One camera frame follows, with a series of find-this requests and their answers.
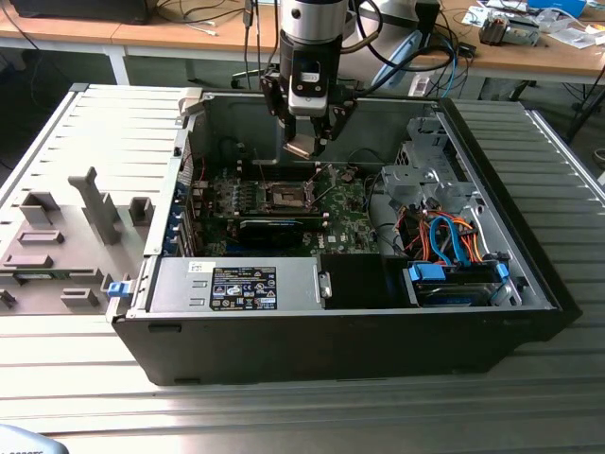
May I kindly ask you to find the orange wire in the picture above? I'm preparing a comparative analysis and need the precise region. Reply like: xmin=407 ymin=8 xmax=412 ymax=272
xmin=451 ymin=216 xmax=486 ymax=265
xmin=400 ymin=215 xmax=429 ymax=254

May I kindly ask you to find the silver CPU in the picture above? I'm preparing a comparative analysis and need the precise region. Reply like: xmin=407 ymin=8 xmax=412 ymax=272
xmin=282 ymin=131 xmax=316 ymax=160

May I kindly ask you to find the CPU socket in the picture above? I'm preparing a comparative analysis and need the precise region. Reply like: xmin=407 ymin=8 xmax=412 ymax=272
xmin=260 ymin=180 xmax=317 ymax=214

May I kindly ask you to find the silver CPU cooler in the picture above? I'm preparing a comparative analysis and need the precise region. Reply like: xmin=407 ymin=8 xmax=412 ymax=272
xmin=478 ymin=11 xmax=543 ymax=48

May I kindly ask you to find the graphics card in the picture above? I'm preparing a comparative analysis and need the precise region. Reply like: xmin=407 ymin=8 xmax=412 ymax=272
xmin=237 ymin=217 xmax=306 ymax=250

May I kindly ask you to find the grey parts rack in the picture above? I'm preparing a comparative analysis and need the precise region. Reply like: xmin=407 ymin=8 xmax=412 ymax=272
xmin=0 ymin=165 xmax=158 ymax=317

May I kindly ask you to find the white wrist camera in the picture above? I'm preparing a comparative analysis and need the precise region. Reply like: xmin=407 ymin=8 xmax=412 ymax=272
xmin=286 ymin=55 xmax=331 ymax=117

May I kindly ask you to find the blue box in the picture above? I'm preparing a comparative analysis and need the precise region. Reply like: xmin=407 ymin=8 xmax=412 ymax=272
xmin=527 ymin=0 xmax=588 ymax=14

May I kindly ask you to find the silver drive cage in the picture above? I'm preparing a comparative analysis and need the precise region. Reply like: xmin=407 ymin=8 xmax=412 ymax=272
xmin=380 ymin=115 xmax=488 ymax=218

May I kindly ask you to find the silver power supply unit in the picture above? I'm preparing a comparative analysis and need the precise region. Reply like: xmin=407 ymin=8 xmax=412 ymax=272
xmin=145 ymin=257 xmax=328 ymax=314

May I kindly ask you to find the wire locking lever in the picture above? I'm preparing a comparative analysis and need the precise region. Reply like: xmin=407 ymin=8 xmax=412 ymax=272
xmin=314 ymin=181 xmax=338 ymax=205
xmin=252 ymin=148 xmax=267 ymax=186

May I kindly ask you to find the green motherboard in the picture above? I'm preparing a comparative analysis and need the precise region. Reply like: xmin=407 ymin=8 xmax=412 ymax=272
xmin=187 ymin=163 xmax=385 ymax=259

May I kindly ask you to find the grey rounded object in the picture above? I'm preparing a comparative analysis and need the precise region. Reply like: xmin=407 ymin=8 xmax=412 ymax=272
xmin=0 ymin=424 xmax=65 ymax=454

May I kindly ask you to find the black PC case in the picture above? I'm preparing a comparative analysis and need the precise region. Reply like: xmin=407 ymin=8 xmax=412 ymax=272
xmin=107 ymin=88 xmax=582 ymax=387

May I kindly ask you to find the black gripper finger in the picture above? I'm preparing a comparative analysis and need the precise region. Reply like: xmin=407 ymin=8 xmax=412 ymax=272
xmin=259 ymin=73 xmax=300 ymax=146
xmin=312 ymin=87 xmax=359 ymax=157

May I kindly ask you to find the wooden desk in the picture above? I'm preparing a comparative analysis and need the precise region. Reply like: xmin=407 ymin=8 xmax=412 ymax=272
xmin=0 ymin=0 xmax=294 ymax=87
xmin=406 ymin=0 xmax=605 ymax=77

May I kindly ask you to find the hard disk in blue carrier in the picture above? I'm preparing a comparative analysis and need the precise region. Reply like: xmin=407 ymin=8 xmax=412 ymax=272
xmin=402 ymin=262 xmax=514 ymax=309

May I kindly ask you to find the blue wire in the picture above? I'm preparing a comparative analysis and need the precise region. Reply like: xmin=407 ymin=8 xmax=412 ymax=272
xmin=426 ymin=215 xmax=450 ymax=269
xmin=441 ymin=215 xmax=469 ymax=270

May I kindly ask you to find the black equipment box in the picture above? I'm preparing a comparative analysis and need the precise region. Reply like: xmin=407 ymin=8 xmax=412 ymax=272
xmin=9 ymin=0 xmax=155 ymax=26

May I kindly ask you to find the clear plastic bag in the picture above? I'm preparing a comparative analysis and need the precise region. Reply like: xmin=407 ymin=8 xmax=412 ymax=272
xmin=543 ymin=16 xmax=597 ymax=49

